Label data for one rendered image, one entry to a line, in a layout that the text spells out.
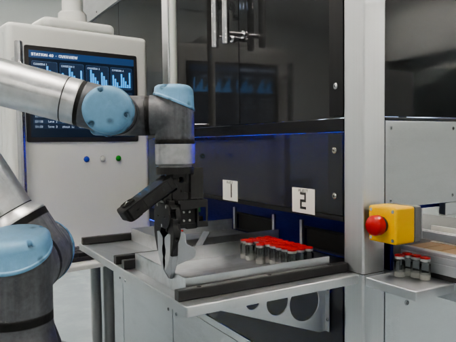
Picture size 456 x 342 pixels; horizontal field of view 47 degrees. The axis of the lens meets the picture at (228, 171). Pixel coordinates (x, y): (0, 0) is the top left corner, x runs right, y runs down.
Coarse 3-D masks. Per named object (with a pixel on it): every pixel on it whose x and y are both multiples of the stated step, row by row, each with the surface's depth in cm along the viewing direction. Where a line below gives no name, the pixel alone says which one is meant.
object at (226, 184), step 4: (224, 180) 156; (228, 180) 154; (232, 180) 152; (224, 184) 156; (228, 184) 154; (232, 184) 152; (236, 184) 150; (224, 188) 156; (228, 188) 154; (232, 188) 152; (236, 188) 150; (224, 192) 156; (228, 192) 154; (232, 192) 152; (236, 192) 150; (224, 196) 156; (228, 196) 154; (232, 196) 152; (236, 196) 150; (232, 200) 152; (236, 200) 150
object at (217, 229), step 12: (132, 228) 152; (144, 228) 154; (204, 228) 164; (216, 228) 166; (228, 228) 168; (132, 240) 151; (144, 240) 143; (192, 240) 133; (216, 240) 137; (228, 240) 139
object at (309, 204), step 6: (294, 192) 127; (306, 192) 123; (312, 192) 121; (294, 198) 127; (300, 198) 125; (306, 198) 123; (312, 198) 121; (294, 204) 127; (306, 204) 123; (312, 204) 121; (294, 210) 127; (300, 210) 125; (306, 210) 123; (312, 210) 121
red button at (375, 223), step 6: (372, 216) 101; (378, 216) 101; (366, 222) 102; (372, 222) 101; (378, 222) 100; (384, 222) 100; (366, 228) 102; (372, 228) 101; (378, 228) 100; (384, 228) 100; (372, 234) 101; (378, 234) 100
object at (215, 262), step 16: (144, 256) 113; (208, 256) 126; (224, 256) 127; (144, 272) 112; (160, 272) 104; (176, 272) 112; (192, 272) 112; (208, 272) 112; (224, 272) 98; (240, 272) 100; (256, 272) 102; (272, 272) 104; (176, 288) 98
